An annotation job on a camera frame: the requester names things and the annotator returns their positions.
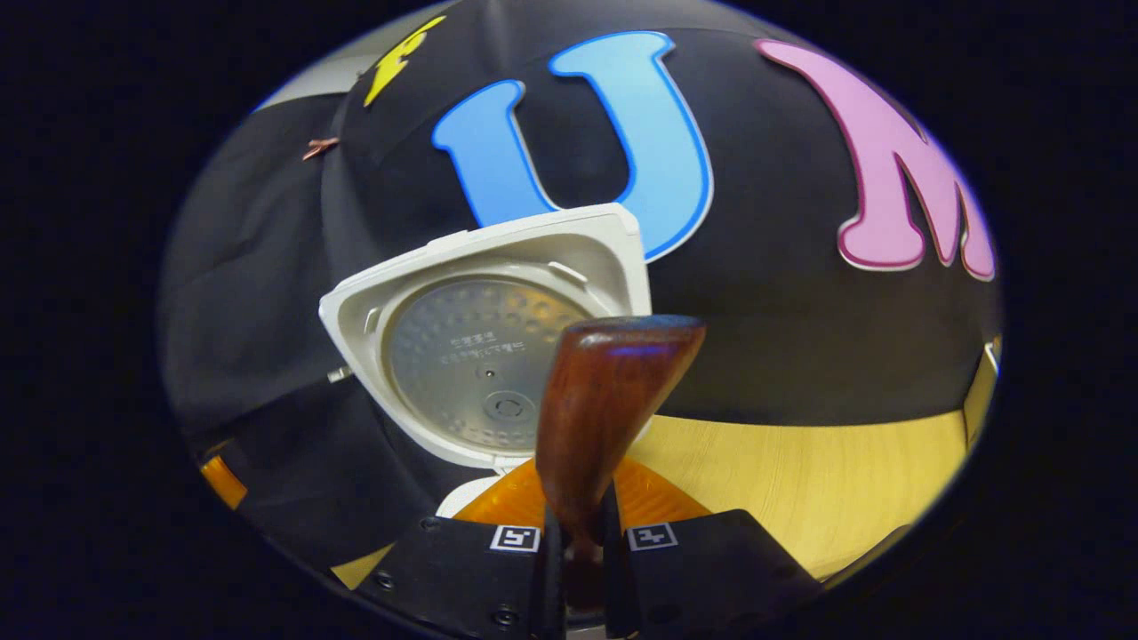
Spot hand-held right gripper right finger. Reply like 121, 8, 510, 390
603, 457, 825, 640

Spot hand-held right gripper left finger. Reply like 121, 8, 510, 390
354, 459, 567, 640

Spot brown wooden spoon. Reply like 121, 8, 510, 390
533, 314, 708, 614

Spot white rice cooker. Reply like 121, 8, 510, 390
318, 203, 654, 525

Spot black backdrop cloth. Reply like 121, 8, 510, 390
160, 0, 1006, 570

